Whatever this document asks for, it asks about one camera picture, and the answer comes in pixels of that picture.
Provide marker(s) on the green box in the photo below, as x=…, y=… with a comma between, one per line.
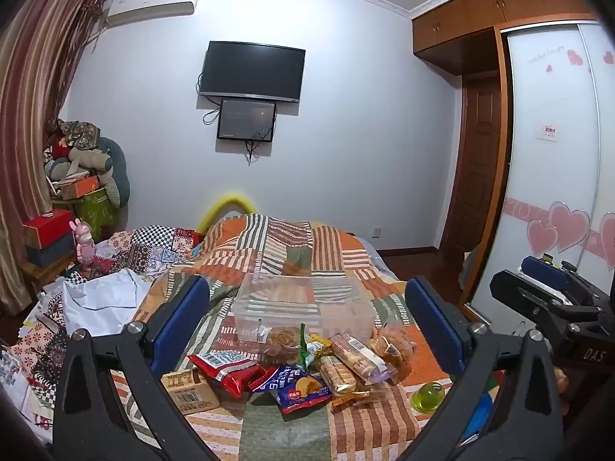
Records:
x=96, y=213

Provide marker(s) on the striped brown curtain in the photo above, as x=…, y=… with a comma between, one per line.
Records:
x=33, y=81

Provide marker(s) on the brown wooden door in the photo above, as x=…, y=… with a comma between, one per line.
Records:
x=475, y=163

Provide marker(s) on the orange box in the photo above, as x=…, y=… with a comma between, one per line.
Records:
x=79, y=187

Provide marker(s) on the green jelly cup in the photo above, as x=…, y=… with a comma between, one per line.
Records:
x=427, y=397

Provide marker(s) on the yellow foam tube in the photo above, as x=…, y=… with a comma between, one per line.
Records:
x=226, y=200

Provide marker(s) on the person's right hand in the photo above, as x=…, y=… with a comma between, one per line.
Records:
x=560, y=382

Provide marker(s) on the wooden nightstand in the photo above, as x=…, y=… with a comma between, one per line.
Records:
x=45, y=276

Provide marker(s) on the grey box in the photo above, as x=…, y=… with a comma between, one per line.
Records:
x=50, y=253

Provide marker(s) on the orange patchwork quilt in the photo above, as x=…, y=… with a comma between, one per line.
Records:
x=288, y=245

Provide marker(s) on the pink rabbit figure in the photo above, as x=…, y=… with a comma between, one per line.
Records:
x=85, y=249

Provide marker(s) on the brown cardboard snack box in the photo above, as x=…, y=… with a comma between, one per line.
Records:
x=190, y=391

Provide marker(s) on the white heart-print wardrobe door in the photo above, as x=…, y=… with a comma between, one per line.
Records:
x=552, y=153

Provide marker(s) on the red snack packet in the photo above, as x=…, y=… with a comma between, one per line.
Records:
x=226, y=369

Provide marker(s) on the clear plastic container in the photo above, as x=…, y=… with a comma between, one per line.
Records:
x=288, y=293

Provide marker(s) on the white air conditioner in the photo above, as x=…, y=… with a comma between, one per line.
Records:
x=153, y=2

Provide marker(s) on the clear bag of round cookies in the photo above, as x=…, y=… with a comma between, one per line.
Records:
x=278, y=341

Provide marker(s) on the small black monitor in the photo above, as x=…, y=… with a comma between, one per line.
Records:
x=246, y=119

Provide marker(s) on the long cracker packet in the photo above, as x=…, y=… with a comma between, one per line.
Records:
x=336, y=374
x=358, y=355

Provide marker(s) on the blue chips packet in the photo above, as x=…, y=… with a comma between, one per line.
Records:
x=302, y=389

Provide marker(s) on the clear bag of pastries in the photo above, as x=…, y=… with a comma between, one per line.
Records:
x=394, y=350

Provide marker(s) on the patterned dark cloth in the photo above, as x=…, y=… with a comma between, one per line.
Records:
x=81, y=132

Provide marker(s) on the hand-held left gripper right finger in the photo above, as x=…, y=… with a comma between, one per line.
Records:
x=432, y=312

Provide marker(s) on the narrow green snack packet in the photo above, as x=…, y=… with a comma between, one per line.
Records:
x=303, y=345

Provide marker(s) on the checkered patchwork blanket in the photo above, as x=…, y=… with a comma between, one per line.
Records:
x=144, y=245

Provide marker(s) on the black wall television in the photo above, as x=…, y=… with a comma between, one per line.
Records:
x=252, y=69

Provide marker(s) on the red box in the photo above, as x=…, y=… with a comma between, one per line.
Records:
x=48, y=228

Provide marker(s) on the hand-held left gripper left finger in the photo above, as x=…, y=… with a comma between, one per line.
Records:
x=192, y=307

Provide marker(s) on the wooden overhead cabinet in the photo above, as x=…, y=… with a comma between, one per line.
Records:
x=461, y=14

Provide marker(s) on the white cloth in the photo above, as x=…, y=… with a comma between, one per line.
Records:
x=105, y=302

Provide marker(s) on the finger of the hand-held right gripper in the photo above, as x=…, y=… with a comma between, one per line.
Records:
x=523, y=297
x=545, y=269

